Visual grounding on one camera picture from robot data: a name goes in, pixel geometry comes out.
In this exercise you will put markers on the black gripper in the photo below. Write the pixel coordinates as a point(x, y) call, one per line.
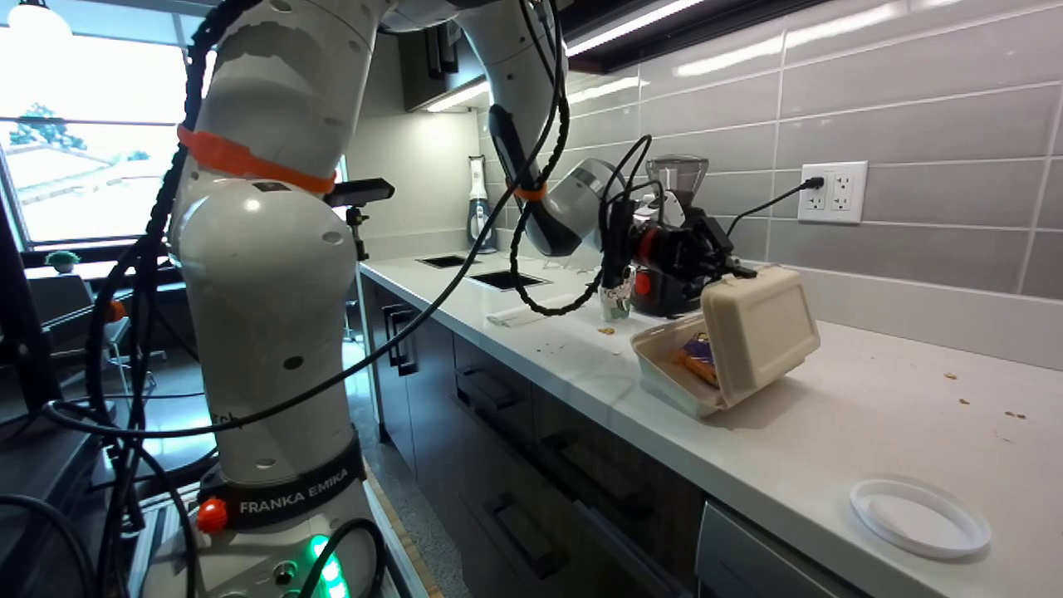
point(683, 260)

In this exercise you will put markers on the beige clamshell food pack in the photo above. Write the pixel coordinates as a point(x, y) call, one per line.
point(759, 334)

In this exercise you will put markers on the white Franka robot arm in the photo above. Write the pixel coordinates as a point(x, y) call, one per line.
point(268, 321)

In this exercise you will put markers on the black coffee grinder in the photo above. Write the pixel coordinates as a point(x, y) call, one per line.
point(679, 184)

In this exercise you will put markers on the purple orange snack pieces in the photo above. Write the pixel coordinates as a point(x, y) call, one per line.
point(699, 360)

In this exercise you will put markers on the under-cabinet strip light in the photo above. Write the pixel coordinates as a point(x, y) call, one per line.
point(633, 24)
point(458, 95)

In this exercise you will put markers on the tall bottle with dark label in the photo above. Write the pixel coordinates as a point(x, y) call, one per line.
point(479, 219)

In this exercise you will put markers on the dark lower cabinet drawers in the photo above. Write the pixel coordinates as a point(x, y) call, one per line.
point(533, 452)

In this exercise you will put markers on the white round plastic lid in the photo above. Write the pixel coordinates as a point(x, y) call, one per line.
point(884, 529)

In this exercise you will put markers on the red round button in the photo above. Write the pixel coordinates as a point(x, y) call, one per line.
point(210, 515)

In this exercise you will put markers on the bright window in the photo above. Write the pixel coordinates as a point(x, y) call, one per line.
point(66, 186)

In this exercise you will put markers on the pendant lamp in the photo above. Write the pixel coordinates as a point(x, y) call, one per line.
point(33, 22)

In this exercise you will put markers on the white wall outlet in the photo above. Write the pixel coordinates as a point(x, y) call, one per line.
point(830, 191)

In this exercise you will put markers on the dark upper wall cabinet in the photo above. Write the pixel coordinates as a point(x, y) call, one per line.
point(442, 51)

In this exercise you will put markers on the black camera on stand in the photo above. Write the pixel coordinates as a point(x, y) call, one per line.
point(360, 191)

